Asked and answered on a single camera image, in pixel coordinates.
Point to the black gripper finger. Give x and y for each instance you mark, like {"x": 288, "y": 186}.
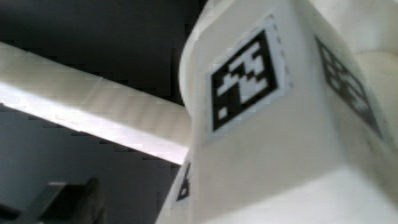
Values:
{"x": 70, "y": 204}

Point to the white round stool seat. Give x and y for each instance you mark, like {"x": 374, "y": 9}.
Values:
{"x": 288, "y": 79}

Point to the white stool leg with tag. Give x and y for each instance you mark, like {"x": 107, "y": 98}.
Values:
{"x": 354, "y": 28}

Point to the white U-shaped boundary fence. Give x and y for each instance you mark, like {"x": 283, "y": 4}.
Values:
{"x": 93, "y": 105}

